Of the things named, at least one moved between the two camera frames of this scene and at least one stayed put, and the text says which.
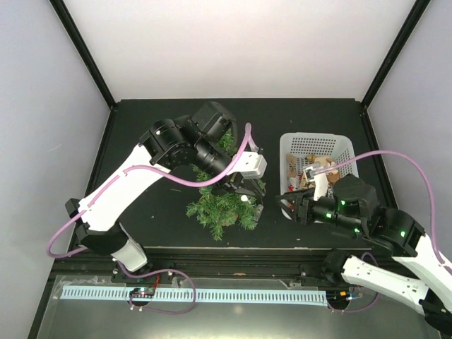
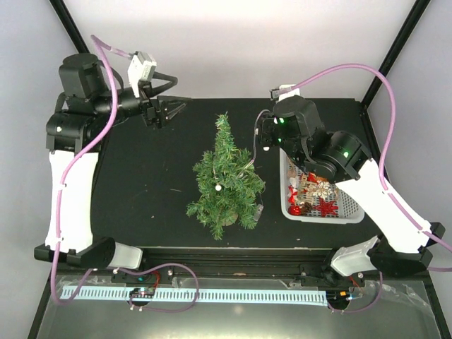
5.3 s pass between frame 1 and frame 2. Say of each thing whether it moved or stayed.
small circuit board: stayed
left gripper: moved
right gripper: moved
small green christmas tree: stayed
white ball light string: moved
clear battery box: stayed
